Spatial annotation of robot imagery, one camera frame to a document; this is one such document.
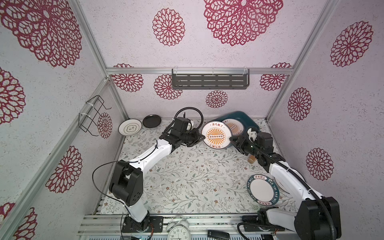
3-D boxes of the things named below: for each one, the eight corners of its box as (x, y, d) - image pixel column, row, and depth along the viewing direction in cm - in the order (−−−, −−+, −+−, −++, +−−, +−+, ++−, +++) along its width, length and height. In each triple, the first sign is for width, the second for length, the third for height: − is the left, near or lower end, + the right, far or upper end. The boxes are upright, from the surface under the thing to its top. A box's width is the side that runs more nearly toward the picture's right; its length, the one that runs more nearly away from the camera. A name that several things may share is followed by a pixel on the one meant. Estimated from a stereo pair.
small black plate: (142, 127, 118) (141, 124, 115) (145, 117, 125) (144, 114, 122) (159, 127, 118) (159, 124, 115) (161, 117, 125) (160, 114, 122)
